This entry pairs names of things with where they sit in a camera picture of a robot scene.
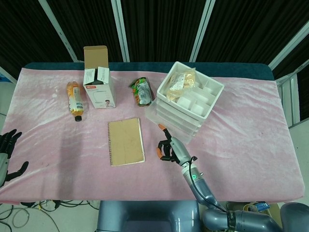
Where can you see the blue plastic packet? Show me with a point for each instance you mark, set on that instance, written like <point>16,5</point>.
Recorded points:
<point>263,206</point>

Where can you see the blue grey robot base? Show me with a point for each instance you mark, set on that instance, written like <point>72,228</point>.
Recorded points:
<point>144,215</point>

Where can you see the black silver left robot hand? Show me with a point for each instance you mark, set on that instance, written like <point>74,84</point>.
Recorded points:
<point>4,154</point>

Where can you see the white metal frame post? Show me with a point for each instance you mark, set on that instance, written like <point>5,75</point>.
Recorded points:
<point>120,31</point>
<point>289,42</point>
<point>201,31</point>
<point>60,31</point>

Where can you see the orange juice bottle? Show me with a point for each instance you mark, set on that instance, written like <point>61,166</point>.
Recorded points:
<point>75,99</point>

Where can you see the white drawer organizer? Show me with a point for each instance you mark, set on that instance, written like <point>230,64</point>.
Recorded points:
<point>214,90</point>

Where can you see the green orange snack packet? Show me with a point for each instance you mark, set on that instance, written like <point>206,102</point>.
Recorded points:
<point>142,93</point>

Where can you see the open white cardboard box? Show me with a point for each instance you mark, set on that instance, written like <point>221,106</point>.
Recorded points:
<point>101,96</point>

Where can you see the clear bag of yellow snacks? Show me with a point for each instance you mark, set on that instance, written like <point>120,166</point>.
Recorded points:
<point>178,82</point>

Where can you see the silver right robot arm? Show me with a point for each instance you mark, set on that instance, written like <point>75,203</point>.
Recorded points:
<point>205,191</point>

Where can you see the black curtain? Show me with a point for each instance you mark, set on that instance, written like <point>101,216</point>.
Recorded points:
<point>157,29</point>

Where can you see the brown spiral notebook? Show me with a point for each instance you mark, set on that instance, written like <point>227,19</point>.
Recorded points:
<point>125,142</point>

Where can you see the pink table cloth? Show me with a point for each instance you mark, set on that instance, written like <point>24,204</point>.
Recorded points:
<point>241,157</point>

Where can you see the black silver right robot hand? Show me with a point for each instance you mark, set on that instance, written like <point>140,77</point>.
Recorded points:
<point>179,151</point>

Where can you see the brown tape roll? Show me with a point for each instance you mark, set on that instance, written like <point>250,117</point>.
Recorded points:
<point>248,207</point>

